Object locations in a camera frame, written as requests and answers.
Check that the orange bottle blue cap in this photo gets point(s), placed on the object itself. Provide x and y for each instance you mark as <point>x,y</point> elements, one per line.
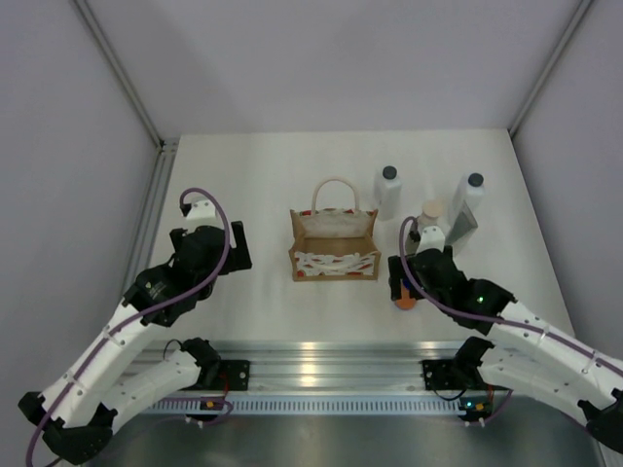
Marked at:
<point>407,299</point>

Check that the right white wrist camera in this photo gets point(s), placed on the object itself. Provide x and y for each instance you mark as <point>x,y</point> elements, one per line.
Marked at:
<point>432,238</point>

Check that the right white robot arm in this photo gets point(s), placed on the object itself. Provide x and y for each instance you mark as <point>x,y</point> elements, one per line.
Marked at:
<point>514,348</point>

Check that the patterned canvas bag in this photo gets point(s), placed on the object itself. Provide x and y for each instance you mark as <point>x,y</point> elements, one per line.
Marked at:
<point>334,243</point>

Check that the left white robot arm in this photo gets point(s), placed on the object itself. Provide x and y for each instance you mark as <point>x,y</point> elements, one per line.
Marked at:
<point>78,415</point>

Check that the white slotted cable duct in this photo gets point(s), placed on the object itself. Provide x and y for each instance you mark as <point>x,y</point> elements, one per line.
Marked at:
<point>343,405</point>

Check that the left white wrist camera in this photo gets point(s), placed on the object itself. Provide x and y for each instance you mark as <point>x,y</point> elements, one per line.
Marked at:
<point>201,212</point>

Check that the aluminium mounting rail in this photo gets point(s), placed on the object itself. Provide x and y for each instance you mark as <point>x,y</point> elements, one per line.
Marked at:
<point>290,370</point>

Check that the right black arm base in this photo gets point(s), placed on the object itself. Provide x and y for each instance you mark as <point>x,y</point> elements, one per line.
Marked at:
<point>448,374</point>

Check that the right aluminium frame post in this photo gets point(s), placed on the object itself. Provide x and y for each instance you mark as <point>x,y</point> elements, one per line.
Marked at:
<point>550,63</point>

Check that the large white bottle grey cap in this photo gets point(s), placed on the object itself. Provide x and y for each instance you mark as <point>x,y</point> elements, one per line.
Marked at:
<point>469,193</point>

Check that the grey pump bottle beige top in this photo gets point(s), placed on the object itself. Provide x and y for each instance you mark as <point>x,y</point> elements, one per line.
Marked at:
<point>431,212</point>

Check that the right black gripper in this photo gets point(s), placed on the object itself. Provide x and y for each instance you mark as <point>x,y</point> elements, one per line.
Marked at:
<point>395,277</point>

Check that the small white bottle grey cap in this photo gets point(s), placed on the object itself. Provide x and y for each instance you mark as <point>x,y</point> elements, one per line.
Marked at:
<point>387,190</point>

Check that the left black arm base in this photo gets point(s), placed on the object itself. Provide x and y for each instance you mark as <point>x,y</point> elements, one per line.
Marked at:
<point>233,375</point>

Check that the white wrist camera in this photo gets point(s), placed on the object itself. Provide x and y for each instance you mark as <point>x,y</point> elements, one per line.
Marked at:
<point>201,212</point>
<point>432,238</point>

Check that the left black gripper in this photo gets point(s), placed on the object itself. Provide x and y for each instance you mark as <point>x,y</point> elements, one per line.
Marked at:
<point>238,259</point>

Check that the left aluminium frame post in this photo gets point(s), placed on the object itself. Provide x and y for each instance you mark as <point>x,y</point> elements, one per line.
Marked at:
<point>89,19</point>

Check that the aluminium frame post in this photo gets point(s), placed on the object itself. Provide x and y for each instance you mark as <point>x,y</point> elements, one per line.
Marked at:
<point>89,19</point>
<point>550,63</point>

